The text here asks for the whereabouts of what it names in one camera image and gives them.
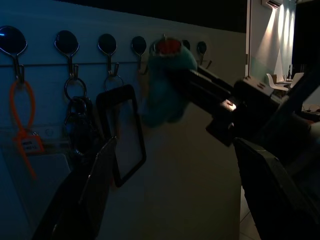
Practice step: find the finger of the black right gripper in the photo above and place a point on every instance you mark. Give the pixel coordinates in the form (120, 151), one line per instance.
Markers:
(215, 78)
(200, 96)

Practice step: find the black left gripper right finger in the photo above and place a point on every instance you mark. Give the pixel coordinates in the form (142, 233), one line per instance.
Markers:
(272, 200)

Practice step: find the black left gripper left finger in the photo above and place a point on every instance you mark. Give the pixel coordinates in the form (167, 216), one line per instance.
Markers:
(82, 205)

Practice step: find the white shell chair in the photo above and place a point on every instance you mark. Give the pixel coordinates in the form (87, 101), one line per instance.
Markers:
(273, 81)
(297, 78)

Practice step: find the clear plastic card holder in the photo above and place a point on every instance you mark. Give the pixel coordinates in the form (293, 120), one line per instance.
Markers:
(50, 165)

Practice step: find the black carabiner key bunch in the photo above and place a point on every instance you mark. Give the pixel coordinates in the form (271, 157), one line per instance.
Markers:
(80, 125)

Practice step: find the white air conditioner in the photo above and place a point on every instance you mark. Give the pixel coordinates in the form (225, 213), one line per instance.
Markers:
(271, 2)

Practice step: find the orange zip tie tag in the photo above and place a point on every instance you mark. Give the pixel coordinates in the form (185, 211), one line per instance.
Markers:
(15, 105)

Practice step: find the black round wall hook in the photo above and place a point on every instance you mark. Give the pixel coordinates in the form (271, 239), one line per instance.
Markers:
(138, 43)
(107, 42)
(12, 40)
(186, 44)
(201, 47)
(66, 40)

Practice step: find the black frame badge holder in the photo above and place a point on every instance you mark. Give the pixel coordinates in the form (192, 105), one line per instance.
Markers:
(133, 110)

